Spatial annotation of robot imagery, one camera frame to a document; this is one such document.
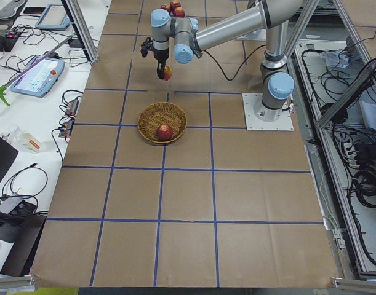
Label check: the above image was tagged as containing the red apple on plate front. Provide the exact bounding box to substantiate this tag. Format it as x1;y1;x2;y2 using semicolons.
172;7;186;18

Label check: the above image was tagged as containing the green tipped metal pole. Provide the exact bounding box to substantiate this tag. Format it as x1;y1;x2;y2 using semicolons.
0;33;76;106

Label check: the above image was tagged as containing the blue teach pendant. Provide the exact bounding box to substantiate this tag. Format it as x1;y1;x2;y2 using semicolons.
10;57;65;98
35;4;70;31

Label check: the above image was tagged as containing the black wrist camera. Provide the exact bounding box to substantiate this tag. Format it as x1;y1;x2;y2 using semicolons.
140;37;153;58

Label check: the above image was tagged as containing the yellow red apple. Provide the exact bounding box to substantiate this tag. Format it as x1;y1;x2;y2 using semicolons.
162;65;172;81

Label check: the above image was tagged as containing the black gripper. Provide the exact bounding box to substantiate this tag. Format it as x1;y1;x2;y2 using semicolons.
153;48;169;79

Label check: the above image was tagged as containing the woven wicker basket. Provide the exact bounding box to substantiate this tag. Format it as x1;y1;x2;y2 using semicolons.
137;102;187;146

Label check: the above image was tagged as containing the clear plastic bottle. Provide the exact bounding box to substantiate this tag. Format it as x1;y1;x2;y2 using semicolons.
9;125;42;152

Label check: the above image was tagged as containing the red apple on plate right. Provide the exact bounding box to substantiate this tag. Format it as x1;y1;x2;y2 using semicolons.
170;0;181;11

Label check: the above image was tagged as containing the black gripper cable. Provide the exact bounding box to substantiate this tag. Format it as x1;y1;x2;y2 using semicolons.
201;44;267;81

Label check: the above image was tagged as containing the aluminium frame post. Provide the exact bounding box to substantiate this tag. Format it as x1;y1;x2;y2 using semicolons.
61;0;99;63

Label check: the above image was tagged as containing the red apple on plate left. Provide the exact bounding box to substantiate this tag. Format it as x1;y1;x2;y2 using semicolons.
160;4;171;13

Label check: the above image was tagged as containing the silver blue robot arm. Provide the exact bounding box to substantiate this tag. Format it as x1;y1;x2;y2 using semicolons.
141;1;303;122

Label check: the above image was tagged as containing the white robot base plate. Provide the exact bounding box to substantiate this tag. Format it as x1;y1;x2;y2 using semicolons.
242;93;294;132

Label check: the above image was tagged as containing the blue teach pendant near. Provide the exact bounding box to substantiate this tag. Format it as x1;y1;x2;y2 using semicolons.
10;57;65;98

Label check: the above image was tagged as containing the blue teach pendant far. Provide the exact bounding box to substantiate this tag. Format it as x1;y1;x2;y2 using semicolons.
35;4;70;31

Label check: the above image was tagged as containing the dark red apple in basket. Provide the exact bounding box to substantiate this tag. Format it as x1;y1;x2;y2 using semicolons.
156;124;173;141

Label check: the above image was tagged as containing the red apple on plate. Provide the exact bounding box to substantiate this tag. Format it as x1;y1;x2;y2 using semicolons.
160;4;171;13
172;7;186;18
170;0;181;11

